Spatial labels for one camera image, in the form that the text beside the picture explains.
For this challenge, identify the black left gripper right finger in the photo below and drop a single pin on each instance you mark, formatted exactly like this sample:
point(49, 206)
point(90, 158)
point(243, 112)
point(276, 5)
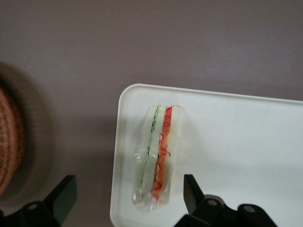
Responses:
point(201, 210)

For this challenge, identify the white plastic tray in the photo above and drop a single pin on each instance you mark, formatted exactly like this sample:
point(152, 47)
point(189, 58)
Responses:
point(236, 142)

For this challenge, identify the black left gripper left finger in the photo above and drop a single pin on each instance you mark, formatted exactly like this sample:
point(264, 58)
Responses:
point(56, 203)

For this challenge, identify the woven wicker basket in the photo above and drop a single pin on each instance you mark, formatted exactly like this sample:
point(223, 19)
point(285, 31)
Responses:
point(9, 142)

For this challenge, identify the plastic-wrapped sandwich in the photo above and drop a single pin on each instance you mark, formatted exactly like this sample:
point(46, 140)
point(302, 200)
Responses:
point(157, 153)

